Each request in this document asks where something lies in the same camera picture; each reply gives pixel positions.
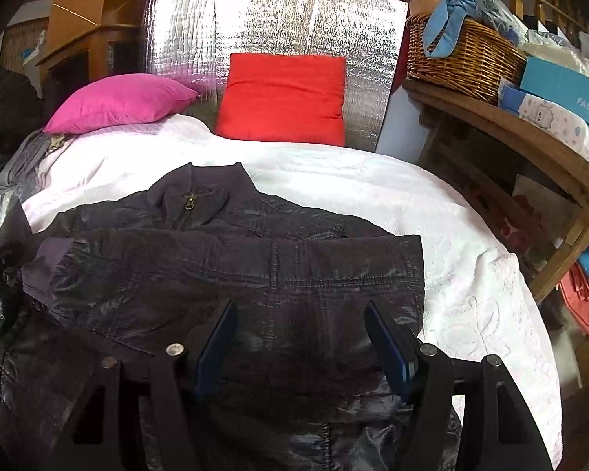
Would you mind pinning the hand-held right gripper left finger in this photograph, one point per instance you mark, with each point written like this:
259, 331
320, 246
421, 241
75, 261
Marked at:
216, 353

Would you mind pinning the coral folded cloth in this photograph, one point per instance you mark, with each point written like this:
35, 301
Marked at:
581, 299

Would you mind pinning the dark cloth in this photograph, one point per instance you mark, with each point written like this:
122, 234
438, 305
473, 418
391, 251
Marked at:
5, 103

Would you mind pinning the white printed packet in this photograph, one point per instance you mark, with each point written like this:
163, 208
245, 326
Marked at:
554, 122

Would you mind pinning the wicker basket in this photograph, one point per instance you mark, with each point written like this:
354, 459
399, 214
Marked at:
471, 59

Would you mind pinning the light blue cardboard box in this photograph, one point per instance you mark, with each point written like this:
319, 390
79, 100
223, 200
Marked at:
559, 88

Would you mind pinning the red-orange pillow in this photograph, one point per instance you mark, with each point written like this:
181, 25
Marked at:
280, 98

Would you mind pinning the silver foil insulation mat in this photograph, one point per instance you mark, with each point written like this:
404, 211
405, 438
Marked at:
275, 14

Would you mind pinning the grey folded cloth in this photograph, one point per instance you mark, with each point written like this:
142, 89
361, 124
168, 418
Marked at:
24, 162

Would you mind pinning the curved wooden shelf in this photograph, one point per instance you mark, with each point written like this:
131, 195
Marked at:
495, 122

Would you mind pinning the light blue cloth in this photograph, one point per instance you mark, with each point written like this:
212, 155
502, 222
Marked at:
451, 14

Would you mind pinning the white textured bedspread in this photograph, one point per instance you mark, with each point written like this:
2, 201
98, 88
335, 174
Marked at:
446, 216

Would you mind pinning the dark quilted jacket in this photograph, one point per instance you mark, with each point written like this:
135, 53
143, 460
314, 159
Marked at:
226, 265

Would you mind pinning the white board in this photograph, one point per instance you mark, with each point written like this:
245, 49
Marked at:
397, 127

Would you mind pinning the pink pillow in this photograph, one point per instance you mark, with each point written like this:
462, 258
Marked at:
118, 100

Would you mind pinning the wooden cabinet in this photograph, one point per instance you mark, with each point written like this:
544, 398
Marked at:
78, 10

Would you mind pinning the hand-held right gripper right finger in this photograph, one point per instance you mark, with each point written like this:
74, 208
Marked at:
390, 353

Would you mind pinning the gold patterned cloth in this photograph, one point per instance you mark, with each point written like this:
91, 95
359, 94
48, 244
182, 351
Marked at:
58, 143

